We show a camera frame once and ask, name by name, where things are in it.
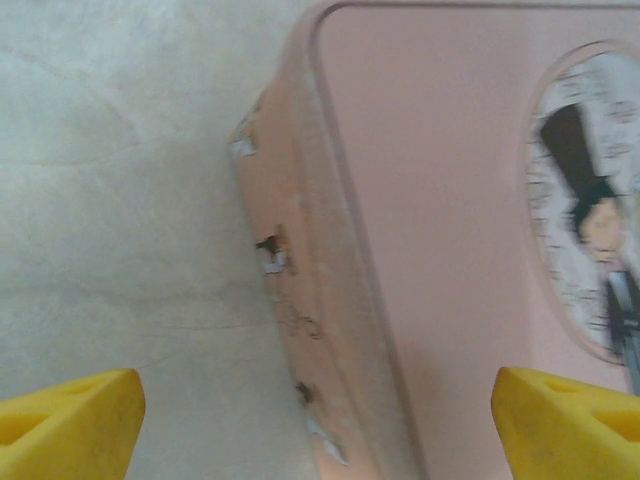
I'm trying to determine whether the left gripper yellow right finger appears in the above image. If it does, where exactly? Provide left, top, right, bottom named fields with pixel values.
left=490, top=365, right=640, bottom=480

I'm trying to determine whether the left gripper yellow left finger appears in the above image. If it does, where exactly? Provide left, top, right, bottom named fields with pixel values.
left=0, top=368, right=148, bottom=480

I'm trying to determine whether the pink box with cartoon couple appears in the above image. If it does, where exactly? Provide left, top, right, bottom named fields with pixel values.
left=228, top=0, right=640, bottom=480

